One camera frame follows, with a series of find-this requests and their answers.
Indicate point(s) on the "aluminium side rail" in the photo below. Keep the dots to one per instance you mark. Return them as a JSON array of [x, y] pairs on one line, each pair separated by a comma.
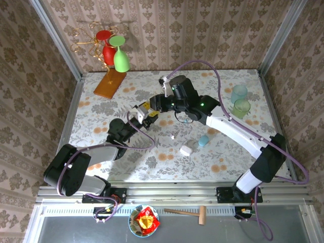
[[75, 101], [269, 101]]

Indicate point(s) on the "black connector box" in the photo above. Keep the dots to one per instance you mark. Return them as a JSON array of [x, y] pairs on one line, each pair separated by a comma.
[[101, 212], [239, 212]]

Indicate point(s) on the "patterned ceramic bowl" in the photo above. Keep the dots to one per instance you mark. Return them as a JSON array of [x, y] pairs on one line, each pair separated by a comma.
[[131, 225]]

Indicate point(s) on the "teal plastic tumbler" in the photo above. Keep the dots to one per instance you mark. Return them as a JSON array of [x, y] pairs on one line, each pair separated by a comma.
[[239, 92]]

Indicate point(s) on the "green wine glass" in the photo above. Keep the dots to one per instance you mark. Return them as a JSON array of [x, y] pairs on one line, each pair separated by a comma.
[[121, 62]]

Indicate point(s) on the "red wine glass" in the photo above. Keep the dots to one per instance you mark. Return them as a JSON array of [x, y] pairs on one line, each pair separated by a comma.
[[107, 54]]

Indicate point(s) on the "wooden mallet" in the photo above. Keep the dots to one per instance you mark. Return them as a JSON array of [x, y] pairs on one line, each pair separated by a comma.
[[201, 215]]

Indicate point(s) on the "aluminium front rail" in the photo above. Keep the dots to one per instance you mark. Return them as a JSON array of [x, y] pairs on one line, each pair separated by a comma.
[[172, 192]]

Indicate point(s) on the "left robot arm black grey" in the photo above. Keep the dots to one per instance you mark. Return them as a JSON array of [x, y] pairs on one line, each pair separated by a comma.
[[65, 174]]

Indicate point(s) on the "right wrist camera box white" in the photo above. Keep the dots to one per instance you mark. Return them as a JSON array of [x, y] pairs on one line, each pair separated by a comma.
[[167, 86]]

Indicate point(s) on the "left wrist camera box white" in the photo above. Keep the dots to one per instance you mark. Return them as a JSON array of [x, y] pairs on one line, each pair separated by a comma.
[[138, 112]]

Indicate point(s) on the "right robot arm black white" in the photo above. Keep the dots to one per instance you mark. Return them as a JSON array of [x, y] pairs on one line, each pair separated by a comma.
[[268, 162]]

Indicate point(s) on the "white square earbud case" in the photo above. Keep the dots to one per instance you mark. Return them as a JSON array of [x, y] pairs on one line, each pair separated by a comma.
[[185, 150]]

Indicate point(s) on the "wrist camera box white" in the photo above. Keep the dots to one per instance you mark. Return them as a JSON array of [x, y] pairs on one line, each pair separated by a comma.
[[138, 112], [167, 86]]

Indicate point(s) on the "green plastic tumbler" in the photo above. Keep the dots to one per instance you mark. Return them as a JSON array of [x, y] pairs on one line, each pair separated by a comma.
[[241, 108]]

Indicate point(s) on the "aluminium frame post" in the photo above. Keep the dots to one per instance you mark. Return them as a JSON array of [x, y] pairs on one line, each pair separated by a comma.
[[58, 41], [282, 38]]

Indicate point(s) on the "red yellow snack packet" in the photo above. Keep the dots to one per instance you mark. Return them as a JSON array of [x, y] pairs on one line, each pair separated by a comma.
[[146, 219]]

